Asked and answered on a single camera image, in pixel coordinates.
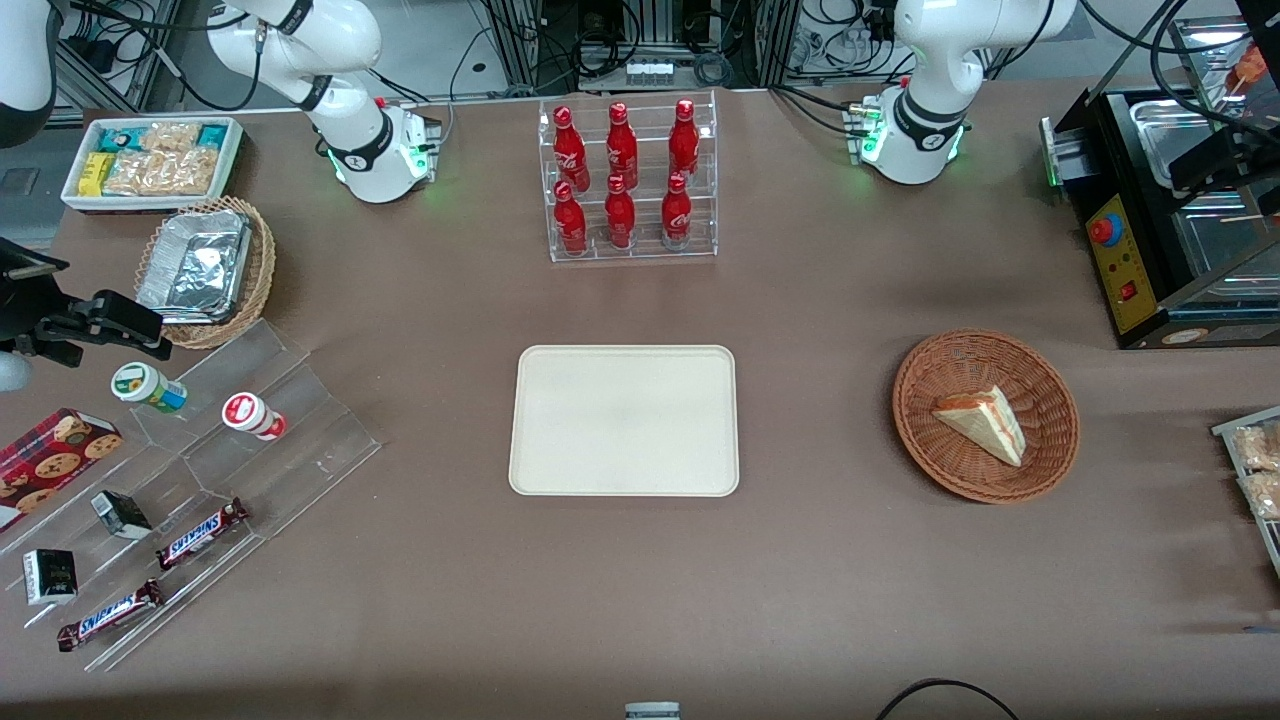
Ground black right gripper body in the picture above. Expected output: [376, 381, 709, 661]
[0, 238, 73, 343]

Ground triangular sandwich wedge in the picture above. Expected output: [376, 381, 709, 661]
[932, 385, 1029, 469]

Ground aluminium foil tray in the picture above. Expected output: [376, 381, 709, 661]
[135, 208, 253, 326]

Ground tan wicker basket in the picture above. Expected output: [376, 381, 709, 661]
[135, 195, 277, 351]

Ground cream rectangular tray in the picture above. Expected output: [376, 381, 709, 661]
[508, 345, 740, 498]

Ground round brown wicker basket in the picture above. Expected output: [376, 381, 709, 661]
[892, 329, 1081, 504]

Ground grey metal snack tray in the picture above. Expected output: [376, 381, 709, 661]
[1211, 405, 1280, 581]

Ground green lid yogurt cup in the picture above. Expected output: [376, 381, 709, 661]
[110, 362, 189, 415]

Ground red plaid cookie box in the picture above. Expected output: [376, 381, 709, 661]
[0, 407, 125, 534]

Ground clear rice cracker bag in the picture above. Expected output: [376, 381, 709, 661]
[160, 147, 220, 197]
[140, 121, 202, 155]
[103, 151, 167, 197]

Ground red lid yogurt cup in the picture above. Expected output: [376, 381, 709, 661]
[221, 392, 288, 442]

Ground white plastic snack bin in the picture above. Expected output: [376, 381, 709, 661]
[60, 115, 246, 215]

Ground clear acrylic stepped display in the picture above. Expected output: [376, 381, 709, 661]
[0, 318, 384, 674]

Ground Snickers chocolate bar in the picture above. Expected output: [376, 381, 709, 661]
[155, 497, 250, 572]
[57, 578, 165, 653]

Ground black and white small box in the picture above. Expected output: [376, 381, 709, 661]
[22, 548, 79, 607]

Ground red cola bottle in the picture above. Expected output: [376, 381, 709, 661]
[668, 98, 701, 181]
[661, 172, 694, 251]
[553, 105, 590, 193]
[606, 102, 640, 191]
[553, 180, 589, 257]
[604, 175, 637, 251]

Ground clear acrylic bottle rack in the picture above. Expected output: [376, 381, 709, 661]
[538, 90, 719, 264]

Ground black food warmer showcase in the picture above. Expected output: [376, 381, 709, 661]
[1040, 15, 1280, 351]

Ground clear fried snack bag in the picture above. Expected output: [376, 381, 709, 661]
[1232, 424, 1280, 472]
[1240, 471, 1280, 522]

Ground black floor cable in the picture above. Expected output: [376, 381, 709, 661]
[876, 678, 1019, 720]

